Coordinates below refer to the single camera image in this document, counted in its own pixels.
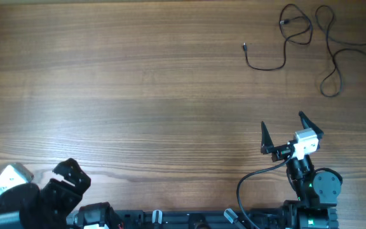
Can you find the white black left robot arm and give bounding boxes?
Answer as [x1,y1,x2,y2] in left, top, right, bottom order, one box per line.
[0,158,124,228]

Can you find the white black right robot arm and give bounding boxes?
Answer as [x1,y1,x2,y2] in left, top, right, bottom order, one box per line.
[252,111,342,229]

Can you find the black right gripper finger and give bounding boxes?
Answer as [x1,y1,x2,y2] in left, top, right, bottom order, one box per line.
[299,111,324,139]
[261,121,275,155]

